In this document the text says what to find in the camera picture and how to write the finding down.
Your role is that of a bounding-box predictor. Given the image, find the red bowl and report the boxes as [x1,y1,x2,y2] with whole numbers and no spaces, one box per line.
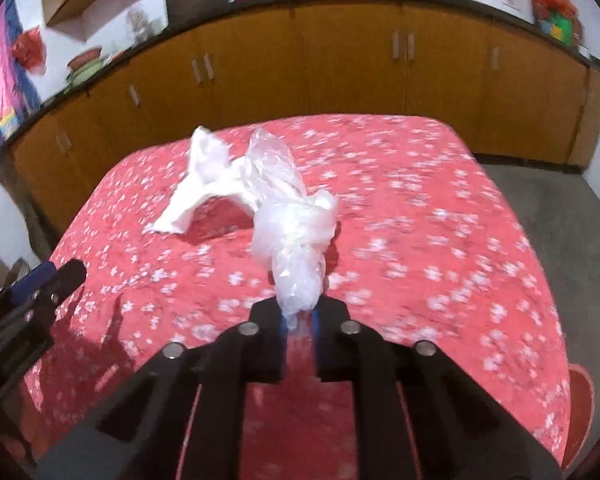
[67,46,103,68]

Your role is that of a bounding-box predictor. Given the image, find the clear plastic bag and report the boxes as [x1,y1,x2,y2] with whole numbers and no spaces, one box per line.
[247,127,340,331]

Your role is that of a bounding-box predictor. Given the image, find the hanging red plastic bag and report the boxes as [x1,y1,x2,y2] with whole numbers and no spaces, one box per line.
[11,26,46,73]

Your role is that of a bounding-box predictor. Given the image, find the red floral tablecloth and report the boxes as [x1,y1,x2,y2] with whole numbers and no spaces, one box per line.
[22,114,571,480]

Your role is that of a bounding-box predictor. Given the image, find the green packets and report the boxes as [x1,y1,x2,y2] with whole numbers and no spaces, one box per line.
[537,10,576,43]

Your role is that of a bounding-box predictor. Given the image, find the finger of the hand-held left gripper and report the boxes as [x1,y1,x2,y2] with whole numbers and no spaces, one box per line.
[24,259,88,322]
[0,261,59,312]

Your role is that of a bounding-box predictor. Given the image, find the wooden base cabinets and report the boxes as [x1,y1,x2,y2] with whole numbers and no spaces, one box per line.
[10,0,600,233]

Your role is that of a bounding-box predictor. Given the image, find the green basin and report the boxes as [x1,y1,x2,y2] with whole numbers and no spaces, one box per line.
[65,57,108,86]

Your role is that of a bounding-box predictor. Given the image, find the pink curtain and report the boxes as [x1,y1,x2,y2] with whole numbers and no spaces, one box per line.
[0,0,43,176]

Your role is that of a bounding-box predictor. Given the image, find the clear jar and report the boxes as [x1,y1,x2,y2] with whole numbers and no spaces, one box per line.
[125,5,163,43]

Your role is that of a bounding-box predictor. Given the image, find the crumpled white paper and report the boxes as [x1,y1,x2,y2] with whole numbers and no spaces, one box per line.
[145,125,261,235]

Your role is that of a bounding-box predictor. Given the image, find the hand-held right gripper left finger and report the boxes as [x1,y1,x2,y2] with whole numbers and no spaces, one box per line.
[35,299,287,480]

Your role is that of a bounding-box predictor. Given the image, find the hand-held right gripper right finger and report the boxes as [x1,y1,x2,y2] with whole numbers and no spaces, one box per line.
[312,296,563,480]

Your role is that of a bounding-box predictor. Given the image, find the dark cutting board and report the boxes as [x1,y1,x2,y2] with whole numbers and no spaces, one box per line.
[165,0,231,28]

